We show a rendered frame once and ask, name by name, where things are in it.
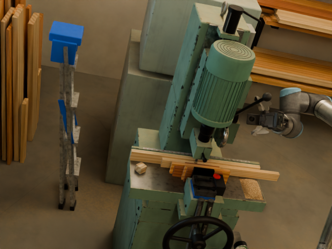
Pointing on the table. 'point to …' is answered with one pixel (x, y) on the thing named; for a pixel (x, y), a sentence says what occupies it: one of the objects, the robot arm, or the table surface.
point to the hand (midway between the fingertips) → (251, 115)
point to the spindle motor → (223, 83)
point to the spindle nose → (205, 133)
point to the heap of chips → (251, 189)
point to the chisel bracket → (194, 143)
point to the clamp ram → (202, 172)
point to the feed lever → (252, 105)
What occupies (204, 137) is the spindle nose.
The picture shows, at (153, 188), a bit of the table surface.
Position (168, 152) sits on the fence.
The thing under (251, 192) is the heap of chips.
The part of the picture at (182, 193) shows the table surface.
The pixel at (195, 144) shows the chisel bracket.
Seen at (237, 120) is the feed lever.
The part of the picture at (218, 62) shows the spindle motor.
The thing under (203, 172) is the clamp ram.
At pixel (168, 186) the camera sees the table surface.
